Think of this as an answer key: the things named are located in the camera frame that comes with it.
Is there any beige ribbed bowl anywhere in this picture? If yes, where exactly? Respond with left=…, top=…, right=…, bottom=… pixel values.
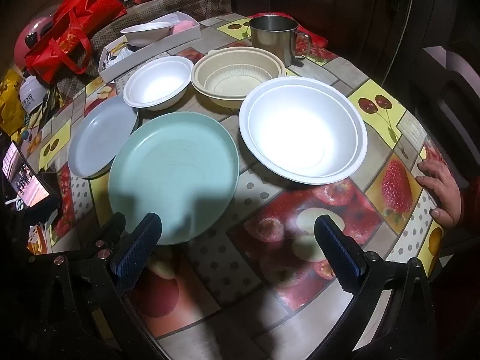
left=190, top=47, right=286, bottom=110

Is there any pink sponge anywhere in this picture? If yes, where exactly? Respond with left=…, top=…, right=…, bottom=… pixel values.
left=170, top=20, right=198, bottom=35

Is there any grey plate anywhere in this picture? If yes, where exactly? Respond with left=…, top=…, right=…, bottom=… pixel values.
left=68, top=94, right=139, bottom=179

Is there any phone with lit screen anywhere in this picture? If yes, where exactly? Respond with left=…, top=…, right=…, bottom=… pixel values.
left=2, top=140, right=61, bottom=226

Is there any dark wooden chair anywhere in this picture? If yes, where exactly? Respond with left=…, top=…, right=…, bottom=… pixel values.
left=409, top=45, right=480, bottom=181

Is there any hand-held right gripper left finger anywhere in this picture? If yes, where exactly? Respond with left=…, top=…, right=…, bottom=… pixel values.
left=28, top=212, right=163, bottom=346

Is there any crumpled printed wrapper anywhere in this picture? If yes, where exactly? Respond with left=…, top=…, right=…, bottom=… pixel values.
left=103, top=43, right=130, bottom=70

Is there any green plate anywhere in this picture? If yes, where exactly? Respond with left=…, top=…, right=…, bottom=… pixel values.
left=108, top=112, right=240, bottom=246

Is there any yellow bag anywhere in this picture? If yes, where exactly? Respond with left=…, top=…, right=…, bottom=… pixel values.
left=0, top=69, right=27, bottom=136

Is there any large white bowl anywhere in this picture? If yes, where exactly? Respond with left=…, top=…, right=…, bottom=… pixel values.
left=239, top=77, right=368, bottom=185

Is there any small white bowl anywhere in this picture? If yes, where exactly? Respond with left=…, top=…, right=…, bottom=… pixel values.
left=123, top=56, right=194, bottom=111

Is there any red tote bag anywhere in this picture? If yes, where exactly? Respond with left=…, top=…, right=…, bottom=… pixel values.
left=24, top=0, right=127, bottom=84

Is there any white cardboard box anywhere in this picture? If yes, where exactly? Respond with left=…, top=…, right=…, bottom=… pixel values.
left=98, top=12, right=202, bottom=82

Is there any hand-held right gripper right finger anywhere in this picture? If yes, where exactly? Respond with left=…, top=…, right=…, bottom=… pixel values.
left=314, top=214, right=437, bottom=346

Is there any white printed container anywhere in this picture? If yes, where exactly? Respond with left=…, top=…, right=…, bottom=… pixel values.
left=19, top=75, right=49, bottom=113

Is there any pink helmet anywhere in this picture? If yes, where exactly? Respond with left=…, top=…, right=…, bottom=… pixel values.
left=13, top=16, right=57, bottom=69

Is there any steel mug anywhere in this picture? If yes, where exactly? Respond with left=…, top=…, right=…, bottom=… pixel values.
left=249, top=16, right=312, bottom=67

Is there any white oval bowl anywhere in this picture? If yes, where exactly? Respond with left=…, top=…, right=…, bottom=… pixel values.
left=120, top=22, right=172, bottom=47

